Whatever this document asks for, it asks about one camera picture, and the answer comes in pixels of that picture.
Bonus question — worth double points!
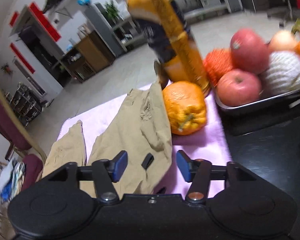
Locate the white wall shelf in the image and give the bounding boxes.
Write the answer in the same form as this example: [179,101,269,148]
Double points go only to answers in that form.
[47,0,98,18]

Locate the maroon chair with gold frame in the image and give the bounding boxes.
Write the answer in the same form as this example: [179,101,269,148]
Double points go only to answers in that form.
[0,75,48,190]

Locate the grey tower speaker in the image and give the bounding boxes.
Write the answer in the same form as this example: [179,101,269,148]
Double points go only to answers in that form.
[86,2,123,58]

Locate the khaki pants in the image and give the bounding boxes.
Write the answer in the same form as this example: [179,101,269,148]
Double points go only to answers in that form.
[41,82,173,198]

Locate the red paper couplet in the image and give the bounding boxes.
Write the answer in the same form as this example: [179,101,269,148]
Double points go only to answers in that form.
[29,2,62,42]
[9,11,19,27]
[10,42,35,74]

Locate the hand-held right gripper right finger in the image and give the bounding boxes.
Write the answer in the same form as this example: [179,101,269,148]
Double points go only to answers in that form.
[176,150,258,203]

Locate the pile of folded clothes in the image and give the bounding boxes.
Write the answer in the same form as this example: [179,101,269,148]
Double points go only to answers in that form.
[0,157,25,203]

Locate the shoe rack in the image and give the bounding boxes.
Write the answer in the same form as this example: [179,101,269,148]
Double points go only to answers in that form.
[9,82,44,128]

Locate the pale peach-coloured apple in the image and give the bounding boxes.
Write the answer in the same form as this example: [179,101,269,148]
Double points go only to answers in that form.
[268,30,298,53]

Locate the green potted plant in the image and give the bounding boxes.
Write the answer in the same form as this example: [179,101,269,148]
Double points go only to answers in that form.
[104,0,120,22]

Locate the spiky orange fruit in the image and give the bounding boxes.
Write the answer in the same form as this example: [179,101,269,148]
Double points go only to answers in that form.
[203,49,234,87]

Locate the dark red apple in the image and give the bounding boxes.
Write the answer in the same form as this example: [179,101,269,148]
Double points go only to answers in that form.
[230,29,270,75]

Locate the purple towel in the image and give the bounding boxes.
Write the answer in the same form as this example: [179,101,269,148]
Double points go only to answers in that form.
[60,84,233,195]

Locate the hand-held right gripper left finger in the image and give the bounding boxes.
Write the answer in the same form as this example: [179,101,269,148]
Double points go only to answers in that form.
[41,151,128,203]

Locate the pale red apple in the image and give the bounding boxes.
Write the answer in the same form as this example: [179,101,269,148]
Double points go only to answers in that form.
[216,70,262,107]

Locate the orange juice bottle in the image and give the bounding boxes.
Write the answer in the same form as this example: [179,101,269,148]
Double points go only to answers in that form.
[126,0,212,98]

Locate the metal fruit tray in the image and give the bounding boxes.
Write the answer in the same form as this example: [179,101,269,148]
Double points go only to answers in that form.
[212,80,300,117]

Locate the brown wooden cabinet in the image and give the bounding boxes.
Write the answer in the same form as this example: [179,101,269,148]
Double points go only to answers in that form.
[59,31,115,83]

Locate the large bumpy orange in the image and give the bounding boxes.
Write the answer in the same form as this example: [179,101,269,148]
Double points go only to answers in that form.
[162,80,207,136]

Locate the fruit in white foam net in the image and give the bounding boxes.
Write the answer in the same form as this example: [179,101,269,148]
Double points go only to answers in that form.
[259,51,300,97]

